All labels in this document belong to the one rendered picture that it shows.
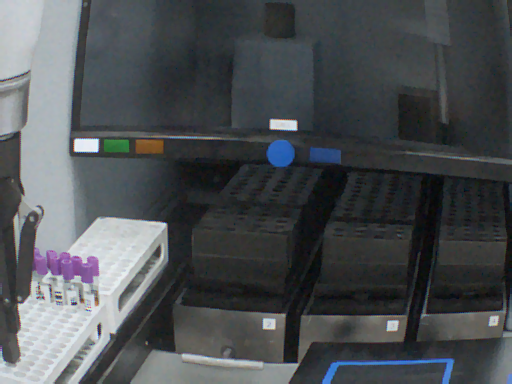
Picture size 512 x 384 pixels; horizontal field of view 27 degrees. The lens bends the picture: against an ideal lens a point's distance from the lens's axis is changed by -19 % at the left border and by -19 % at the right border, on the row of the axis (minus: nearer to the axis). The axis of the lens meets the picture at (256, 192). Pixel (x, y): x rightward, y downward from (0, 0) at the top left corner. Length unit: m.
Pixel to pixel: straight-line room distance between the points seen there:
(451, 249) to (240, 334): 0.28
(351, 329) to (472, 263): 0.19
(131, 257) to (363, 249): 0.27
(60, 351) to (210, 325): 0.37
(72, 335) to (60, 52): 0.48
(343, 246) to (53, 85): 0.43
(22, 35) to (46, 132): 0.61
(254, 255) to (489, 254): 0.32
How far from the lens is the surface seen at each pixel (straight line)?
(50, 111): 1.56
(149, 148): 1.49
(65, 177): 1.57
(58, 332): 1.21
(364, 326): 1.45
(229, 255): 1.52
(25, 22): 0.97
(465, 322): 1.44
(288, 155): 1.45
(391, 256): 1.50
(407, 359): 1.26
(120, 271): 1.42
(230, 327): 1.47
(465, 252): 1.49
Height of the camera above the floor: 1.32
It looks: 15 degrees down
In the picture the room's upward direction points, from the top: 1 degrees clockwise
